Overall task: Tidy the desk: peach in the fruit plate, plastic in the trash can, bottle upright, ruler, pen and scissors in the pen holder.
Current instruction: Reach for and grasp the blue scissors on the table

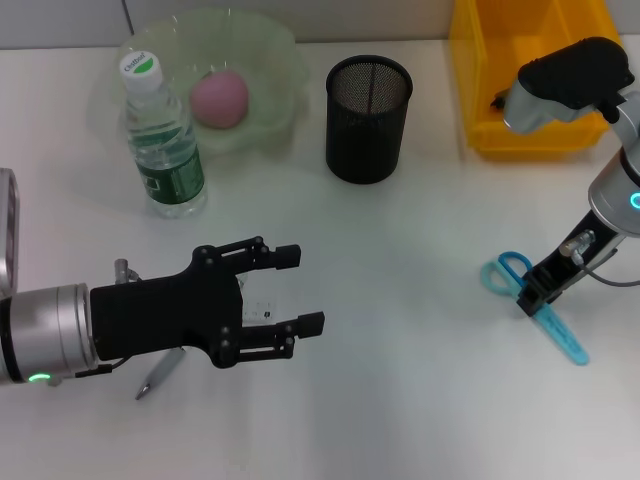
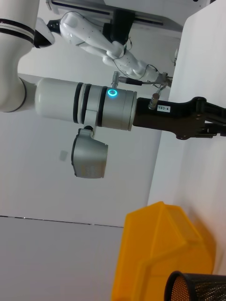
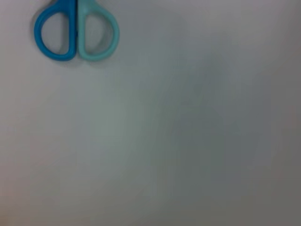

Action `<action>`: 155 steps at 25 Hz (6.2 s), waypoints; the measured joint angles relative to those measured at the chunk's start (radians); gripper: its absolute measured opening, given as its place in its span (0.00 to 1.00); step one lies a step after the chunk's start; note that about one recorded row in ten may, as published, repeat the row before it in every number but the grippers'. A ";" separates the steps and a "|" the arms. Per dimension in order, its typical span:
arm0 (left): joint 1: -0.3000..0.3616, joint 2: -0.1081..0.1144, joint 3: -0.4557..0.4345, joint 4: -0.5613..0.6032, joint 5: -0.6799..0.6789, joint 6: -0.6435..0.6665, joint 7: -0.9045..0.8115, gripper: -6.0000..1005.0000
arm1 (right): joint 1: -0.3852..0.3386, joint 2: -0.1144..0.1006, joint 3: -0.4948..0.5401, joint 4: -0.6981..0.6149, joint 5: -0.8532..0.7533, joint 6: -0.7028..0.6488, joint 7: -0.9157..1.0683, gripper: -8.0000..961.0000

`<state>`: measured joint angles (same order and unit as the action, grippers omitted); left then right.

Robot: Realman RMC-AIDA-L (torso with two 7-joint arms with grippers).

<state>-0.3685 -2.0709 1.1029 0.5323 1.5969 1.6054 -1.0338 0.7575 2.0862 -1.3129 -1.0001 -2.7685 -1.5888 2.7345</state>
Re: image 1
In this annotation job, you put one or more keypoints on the clear green-label water bottle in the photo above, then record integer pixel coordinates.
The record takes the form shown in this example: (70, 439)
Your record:
(165, 170)

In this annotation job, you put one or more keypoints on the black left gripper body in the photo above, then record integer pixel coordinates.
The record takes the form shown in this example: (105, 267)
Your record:
(160, 315)

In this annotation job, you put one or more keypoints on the clear plastic ruler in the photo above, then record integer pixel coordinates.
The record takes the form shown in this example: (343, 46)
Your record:
(262, 310)

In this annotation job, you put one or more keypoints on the translucent green fruit bowl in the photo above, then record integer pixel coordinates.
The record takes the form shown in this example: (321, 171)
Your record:
(270, 75)

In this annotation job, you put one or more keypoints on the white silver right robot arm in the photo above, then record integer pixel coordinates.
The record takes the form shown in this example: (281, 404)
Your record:
(615, 190)

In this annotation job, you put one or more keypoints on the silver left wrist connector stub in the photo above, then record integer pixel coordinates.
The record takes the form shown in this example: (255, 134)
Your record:
(122, 270)

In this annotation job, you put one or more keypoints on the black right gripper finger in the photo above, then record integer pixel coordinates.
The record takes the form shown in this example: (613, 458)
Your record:
(527, 302)
(549, 296)

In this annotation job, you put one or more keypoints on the yellow plastic bin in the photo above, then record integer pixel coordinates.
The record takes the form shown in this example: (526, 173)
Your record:
(480, 50)

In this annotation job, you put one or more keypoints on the light blue scissors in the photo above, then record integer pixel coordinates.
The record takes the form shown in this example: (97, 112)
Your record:
(565, 337)

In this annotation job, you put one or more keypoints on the green plastic wrapper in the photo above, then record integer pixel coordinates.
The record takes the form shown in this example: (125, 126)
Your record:
(500, 100)

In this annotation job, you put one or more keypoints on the silver ballpoint pen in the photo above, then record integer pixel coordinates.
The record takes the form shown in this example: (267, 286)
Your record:
(160, 372)

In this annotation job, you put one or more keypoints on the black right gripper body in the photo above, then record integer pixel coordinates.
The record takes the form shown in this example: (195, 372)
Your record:
(590, 235)

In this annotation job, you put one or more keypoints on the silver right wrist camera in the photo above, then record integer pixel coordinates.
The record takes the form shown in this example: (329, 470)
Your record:
(565, 80)

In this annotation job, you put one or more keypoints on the pink toy peach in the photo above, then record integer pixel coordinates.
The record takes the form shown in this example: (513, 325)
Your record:
(217, 100)

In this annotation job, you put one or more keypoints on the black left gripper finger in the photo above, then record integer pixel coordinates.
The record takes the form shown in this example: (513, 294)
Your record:
(287, 256)
(310, 325)

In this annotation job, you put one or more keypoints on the black mesh pen holder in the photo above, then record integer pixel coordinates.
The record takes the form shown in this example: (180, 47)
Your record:
(365, 135)

